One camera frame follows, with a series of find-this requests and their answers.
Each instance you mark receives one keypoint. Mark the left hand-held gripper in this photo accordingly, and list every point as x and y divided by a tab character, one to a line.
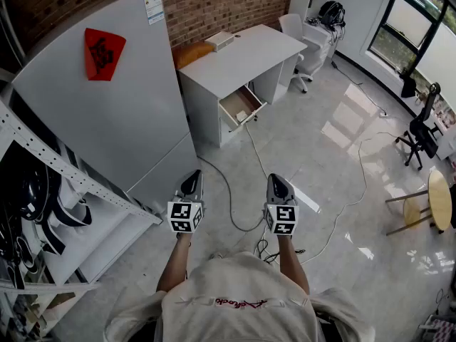
182	215

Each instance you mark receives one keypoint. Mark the small white power strip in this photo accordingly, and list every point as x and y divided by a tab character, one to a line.
383	113

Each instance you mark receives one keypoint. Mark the white cabinet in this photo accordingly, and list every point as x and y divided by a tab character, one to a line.
320	45

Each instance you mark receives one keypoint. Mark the white desk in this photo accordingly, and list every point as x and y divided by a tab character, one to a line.
242	59

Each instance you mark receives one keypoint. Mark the red paper decoration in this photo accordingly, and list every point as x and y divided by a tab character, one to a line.
103	53

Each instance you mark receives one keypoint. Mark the person's beige shirt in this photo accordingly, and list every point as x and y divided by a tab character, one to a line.
238	308

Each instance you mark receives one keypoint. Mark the black bag by window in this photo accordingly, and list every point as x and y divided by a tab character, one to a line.
408	85

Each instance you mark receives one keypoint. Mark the blue and white label sticker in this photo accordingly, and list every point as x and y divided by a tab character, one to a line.
153	5

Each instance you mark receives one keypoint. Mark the white metal shelf rack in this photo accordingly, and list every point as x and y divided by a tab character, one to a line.
71	176

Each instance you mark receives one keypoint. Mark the black framed window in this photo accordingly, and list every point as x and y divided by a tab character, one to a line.
413	23

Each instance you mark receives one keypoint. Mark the orange cushion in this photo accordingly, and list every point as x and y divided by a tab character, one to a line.
190	53

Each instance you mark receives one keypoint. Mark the black office chair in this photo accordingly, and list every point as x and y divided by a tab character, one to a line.
422	130

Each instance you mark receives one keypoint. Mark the white office chair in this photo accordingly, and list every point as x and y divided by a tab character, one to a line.
297	48

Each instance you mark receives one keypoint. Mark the round wooden stool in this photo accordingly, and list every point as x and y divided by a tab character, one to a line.
439	199

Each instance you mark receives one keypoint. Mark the white wooden drawer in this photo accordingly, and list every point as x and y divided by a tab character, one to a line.
238	102

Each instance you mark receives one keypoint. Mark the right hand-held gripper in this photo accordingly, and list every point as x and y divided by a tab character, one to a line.
285	216

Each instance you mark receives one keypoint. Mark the white flat box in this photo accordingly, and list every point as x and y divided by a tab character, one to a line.
219	40

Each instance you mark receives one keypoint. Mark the white refrigerator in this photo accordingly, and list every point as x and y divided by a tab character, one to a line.
117	119

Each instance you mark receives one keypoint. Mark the person's left forearm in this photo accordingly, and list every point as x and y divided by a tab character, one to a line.
176	262

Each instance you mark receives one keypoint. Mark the black backpack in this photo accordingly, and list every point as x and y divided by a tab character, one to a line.
331	13

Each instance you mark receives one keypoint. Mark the person's right forearm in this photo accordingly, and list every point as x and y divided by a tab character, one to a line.
292	262

